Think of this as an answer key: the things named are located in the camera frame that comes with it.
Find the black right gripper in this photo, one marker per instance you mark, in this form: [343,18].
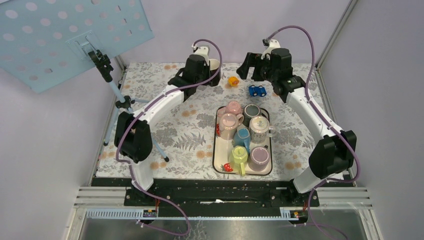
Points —
[251,60]

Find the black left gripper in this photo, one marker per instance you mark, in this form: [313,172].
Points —
[206,67]

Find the black mug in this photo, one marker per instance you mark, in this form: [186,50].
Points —
[215,70]

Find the green octagonal mug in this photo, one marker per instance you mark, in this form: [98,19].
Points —
[238,160]

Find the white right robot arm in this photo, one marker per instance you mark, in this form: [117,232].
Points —
[334,147]

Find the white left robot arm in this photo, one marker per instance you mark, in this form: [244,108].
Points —
[133,136]

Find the pink octagonal mug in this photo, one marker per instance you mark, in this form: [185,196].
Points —
[233,107]

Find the dark grey mug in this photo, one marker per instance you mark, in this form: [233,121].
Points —
[249,111]

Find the tall pale pink mug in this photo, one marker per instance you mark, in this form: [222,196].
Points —
[228,125]

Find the white floral mug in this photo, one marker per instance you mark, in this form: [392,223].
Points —
[260,129]

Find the blue dotted mug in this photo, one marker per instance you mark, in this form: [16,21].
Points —
[242,138]

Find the purple mug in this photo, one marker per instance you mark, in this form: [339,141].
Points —
[258,158]

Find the yellow toy car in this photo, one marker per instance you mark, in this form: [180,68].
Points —
[233,81]

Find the blue toy car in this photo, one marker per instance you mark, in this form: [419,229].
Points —
[257,91]

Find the floral tablecloth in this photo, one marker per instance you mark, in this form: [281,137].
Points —
[187,134]

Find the white strawberry tray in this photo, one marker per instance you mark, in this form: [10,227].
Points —
[223,148]

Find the blue perforated stand plate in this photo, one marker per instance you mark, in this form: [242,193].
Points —
[46,42]

